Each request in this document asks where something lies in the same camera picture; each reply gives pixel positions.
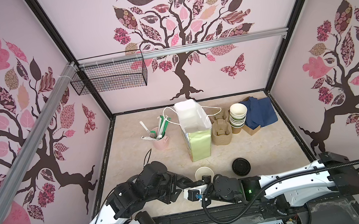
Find green paper coffee cup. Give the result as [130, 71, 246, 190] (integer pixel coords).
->
[195, 166, 215, 184]

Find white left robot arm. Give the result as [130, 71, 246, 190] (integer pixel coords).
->
[89, 161, 205, 224]

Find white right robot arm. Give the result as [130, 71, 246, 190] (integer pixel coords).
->
[183, 152, 359, 207]

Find stack of black lids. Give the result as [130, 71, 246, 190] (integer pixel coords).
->
[232, 158, 251, 177]

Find pink straw holder cup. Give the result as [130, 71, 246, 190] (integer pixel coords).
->
[151, 127, 170, 151]

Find stack of pulp cup carriers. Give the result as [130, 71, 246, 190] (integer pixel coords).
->
[210, 110, 233, 146]

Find wrapped straws bundle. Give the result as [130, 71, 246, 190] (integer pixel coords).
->
[139, 115, 171, 141]

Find brown cardboard napkin box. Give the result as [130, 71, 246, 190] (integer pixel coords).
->
[240, 97, 262, 135]

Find green white paper bag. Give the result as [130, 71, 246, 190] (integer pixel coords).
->
[162, 99, 222, 162]

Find stack of paper cups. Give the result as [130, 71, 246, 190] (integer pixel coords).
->
[229, 103, 248, 134]

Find blue paper napkins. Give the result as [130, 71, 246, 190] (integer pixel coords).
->
[240, 97, 278, 130]

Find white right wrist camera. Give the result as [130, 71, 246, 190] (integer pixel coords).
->
[183, 188, 202, 202]

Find black wire basket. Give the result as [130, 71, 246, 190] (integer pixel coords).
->
[70, 49, 148, 95]

